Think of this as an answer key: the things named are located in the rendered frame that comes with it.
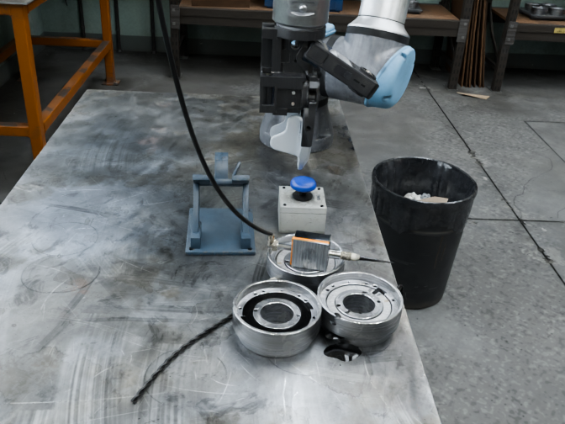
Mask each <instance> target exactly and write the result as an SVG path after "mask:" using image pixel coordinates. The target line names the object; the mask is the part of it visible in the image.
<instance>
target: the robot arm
mask: <svg viewBox="0 0 565 424"><path fill-rule="evenodd" d="M409 2H410V0H362V2H361V6H360V10H359V14H358V17H357V18H356V19H355V20H354V21H352V22H351V23H349V24H348V25H347V29H346V35H345V36H343V35H337V34H335V26H334V25H333V24H329V23H328V20H329V11H330V0H273V9H272V19H273V20H274V21H275V23H266V22H262V34H261V75H260V111H259V113H265V115H264V117H263V120H262V122H261V126H260V140H261V142H262V143H263V144H264V145H266V146H268V147H270V148H272V149H274V150H277V151H282V152H286V153H288V154H292V155H295V156H297V157H298V170H301V169H303V167H304V166H305V164H306V163H307V161H308V160H309V155H310V153H315V152H319V151H323V150H326V149H327V148H329V147H330V146H331V145H332V143H333V137H334V130H333V126H332V122H331V118H330V112H329V108H328V98H334V99H338V100H342V101H347V102H350V103H358V104H361V105H365V106H366V107H376V108H381V109H388V108H391V107H393V106H394V105H395V104H396V103H397V102H398V101H399V100H400V98H401V97H402V95H403V93H404V91H405V89H406V88H407V85H408V83H409V79H410V77H411V74H412V71H413V69H414V62H415V50H414V49H413V48H411V46H408V45H409V38H410V37H409V35H408V33H407V31H406V30H405V28H404V23H405V20H406V16H407V12H408V9H409ZM265 73H266V74H265Z"/></svg>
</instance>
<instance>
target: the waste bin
mask: <svg viewBox="0 0 565 424"><path fill-rule="evenodd" d="M413 192H415V194H416V195H420V196H421V195H422V194H423V193H426V194H429V195H430V197H440V198H445V199H448V200H447V203H433V202H425V201H419V200H415V199H409V198H406V197H405V195H406V194H407V193H413ZM477 193H478V185H477V183H476V182H475V180H474V179H473V178H472V177H471V176H470V175H468V174H467V173H466V172H464V171H463V170H462V169H460V168H459V167H456V166H454V165H452V164H450V163H447V162H443V161H439V160H436V159H431V158H426V157H418V156H401V157H395V158H390V159H387V160H384V161H382V162H379V163H378V164H377V165H376V166H375V167H374V168H373V170H372V188H371V195H370V199H371V201H372V207H373V209H374V212H375V215H376V218H377V221H378V225H379V228H380V231H381V234H382V237H383V241H384V244H385V247H386V250H387V253H388V257H389V260H390V262H394V264H393V263H391V265H392V269H393V273H394V276H395V278H396V282H397V285H400V284H402V285H403V286H404V290H403V292H404V293H403V300H404V308H407V309H420V308H425V307H429V306H432V305H434V304H436V303H437V302H439V301H440V300H441V298H442V297H443V294H444V292H445V289H446V284H447V281H448V279H449V276H450V272H451V268H452V265H453V263H454V259H455V256H456V254H457V249H458V247H459V243H460V240H461V238H462V233H463V230H464V227H465V226H466V223H467V219H468V216H469V215H470V212H471V209H472V206H473V200H475V198H476V196H477Z"/></svg>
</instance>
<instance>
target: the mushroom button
mask: <svg viewBox="0 0 565 424"><path fill-rule="evenodd" d="M290 187H291V188H292V189H293V190H295V191H298V195H299V196H306V194H307V192H311V191H313V190H315V189H316V182H315V180H314V179H312V178H309V177H305V176H299V177H295V178H293V179H292V180H291V182H290Z"/></svg>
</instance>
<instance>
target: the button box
mask: <svg viewBox="0 0 565 424"><path fill-rule="evenodd" d="M326 210H327V208H326V203H325V195H324V190H323V188H316V189H315V190H313V191H311V192H307V194H306V196H299V195H298V191H295V190H293V189H292V188H291V187H290V186H279V196H278V228H279V232H282V233H296V231H307V232H313V233H319V234H324V233H325V219H326Z"/></svg>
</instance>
